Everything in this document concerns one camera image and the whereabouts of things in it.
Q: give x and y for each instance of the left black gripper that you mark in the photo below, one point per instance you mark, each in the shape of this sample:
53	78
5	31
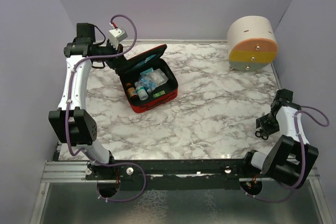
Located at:
113	49

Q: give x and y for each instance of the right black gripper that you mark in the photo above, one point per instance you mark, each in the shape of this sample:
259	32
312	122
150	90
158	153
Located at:
262	123

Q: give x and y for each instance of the black handled scissors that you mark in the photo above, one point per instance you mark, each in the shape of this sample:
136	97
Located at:
261	134

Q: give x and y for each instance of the brown bottle orange cap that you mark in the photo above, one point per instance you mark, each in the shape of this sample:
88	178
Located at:
131	91

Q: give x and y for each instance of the small teal clear pouch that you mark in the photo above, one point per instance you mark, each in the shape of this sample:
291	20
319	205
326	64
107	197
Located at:
146	71

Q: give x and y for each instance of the blue packets clear bag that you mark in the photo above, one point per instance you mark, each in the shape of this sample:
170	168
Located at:
147	83

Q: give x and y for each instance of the red black medicine case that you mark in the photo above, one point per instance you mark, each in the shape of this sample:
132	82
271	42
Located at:
130	72

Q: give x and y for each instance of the clear bottle green label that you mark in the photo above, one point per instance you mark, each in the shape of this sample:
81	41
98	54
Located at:
142	94

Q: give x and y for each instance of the white gauze clear bag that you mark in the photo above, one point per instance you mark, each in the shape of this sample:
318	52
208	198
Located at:
158	77

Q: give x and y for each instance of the small green box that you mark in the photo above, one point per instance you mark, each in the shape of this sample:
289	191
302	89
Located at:
156	95

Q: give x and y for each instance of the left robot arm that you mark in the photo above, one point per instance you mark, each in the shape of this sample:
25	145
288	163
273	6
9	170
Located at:
73	125

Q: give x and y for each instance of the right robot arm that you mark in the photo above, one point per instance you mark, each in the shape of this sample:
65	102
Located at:
292	157

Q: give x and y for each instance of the round pastel drawer cabinet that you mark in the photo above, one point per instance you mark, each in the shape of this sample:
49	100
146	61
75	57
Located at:
252	44

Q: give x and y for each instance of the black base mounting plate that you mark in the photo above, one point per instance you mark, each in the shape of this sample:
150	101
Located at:
137	182

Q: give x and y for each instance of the aluminium frame rail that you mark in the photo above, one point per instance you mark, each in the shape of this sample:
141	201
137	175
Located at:
74	171

